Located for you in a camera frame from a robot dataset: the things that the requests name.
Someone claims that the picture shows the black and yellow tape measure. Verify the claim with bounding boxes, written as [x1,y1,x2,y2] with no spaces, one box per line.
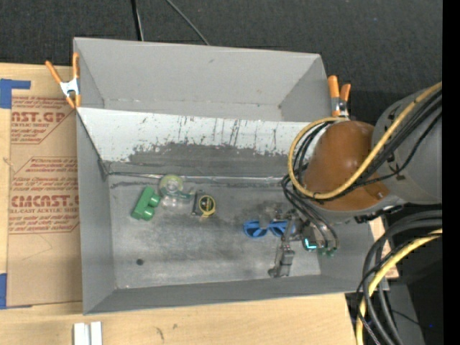
[190,193,217,221]

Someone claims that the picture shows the green toy building block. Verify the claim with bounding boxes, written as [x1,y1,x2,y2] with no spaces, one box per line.
[129,186,162,221]

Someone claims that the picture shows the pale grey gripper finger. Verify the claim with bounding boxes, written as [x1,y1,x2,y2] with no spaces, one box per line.
[268,243,296,279]
[275,208,300,244]

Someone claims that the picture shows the blue sunglasses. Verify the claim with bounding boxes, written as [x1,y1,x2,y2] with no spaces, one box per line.
[243,218,299,239]

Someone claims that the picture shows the grey metal bin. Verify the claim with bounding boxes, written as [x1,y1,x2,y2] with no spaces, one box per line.
[73,37,387,316]

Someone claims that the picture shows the brown cardboard board red print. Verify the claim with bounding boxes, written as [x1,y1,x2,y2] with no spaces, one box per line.
[0,62,84,311]

